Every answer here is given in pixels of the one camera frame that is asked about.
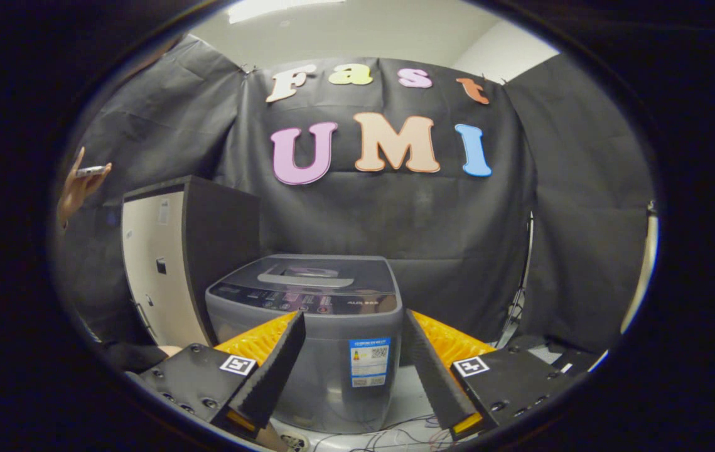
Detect grey washing machine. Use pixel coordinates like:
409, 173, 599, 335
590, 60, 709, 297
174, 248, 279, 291
205, 254, 404, 434

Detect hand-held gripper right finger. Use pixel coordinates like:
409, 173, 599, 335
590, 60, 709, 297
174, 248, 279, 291
403, 309, 578, 441

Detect floor cables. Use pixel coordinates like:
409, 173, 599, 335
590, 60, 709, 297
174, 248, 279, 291
313, 414, 458, 452

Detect black backdrop cloth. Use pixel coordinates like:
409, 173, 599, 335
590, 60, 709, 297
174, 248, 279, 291
59, 35, 654, 352

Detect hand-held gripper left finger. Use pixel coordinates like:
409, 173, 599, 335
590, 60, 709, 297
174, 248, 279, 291
125, 311, 308, 449

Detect dark washing machine lid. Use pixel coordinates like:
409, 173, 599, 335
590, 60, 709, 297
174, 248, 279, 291
222, 254, 397, 297

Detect beige and dark cabinet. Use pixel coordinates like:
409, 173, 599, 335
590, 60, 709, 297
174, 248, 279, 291
121, 176, 262, 350

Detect black box with white label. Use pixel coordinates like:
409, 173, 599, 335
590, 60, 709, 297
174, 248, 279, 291
520, 336, 604, 379

